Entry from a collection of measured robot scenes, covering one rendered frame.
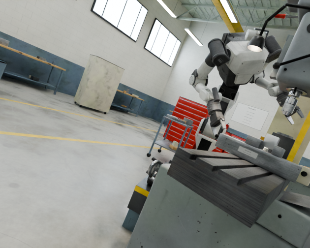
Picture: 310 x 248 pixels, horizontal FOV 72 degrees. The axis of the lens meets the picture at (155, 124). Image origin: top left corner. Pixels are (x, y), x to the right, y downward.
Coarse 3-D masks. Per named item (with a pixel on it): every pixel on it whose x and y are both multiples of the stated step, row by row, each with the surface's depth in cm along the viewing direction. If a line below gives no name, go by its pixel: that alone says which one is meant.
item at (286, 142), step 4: (280, 132) 127; (276, 136) 126; (280, 136) 125; (284, 136) 124; (288, 136) 125; (280, 140) 125; (284, 140) 124; (288, 140) 123; (292, 140) 122; (280, 144) 124; (284, 144) 123; (288, 144) 122; (292, 144) 121; (284, 148) 123; (288, 148) 122; (288, 152) 122; (284, 156) 123
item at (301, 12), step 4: (300, 0) 91; (304, 0) 90; (308, 0) 89; (304, 4) 90; (308, 4) 89; (300, 8) 93; (300, 12) 95; (304, 12) 94; (300, 16) 98; (300, 20) 101
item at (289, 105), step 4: (288, 100) 97; (292, 100) 96; (284, 104) 98; (288, 104) 96; (292, 104) 96; (296, 104) 96; (284, 108) 97; (288, 108) 96; (292, 108) 96; (288, 112) 96; (292, 112) 97
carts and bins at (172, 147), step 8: (0, 64) 401; (0, 72) 409; (176, 120) 399; (184, 120) 439; (160, 128) 401; (168, 128) 472; (152, 144) 403; (160, 144) 405; (168, 144) 440; (176, 144) 414; (184, 144) 461
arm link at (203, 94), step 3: (201, 90) 147; (204, 90) 145; (207, 90) 151; (210, 90) 151; (201, 93) 147; (204, 93) 143; (207, 93) 141; (201, 96) 147; (204, 96) 143; (207, 96) 141; (204, 99) 143; (207, 99) 142
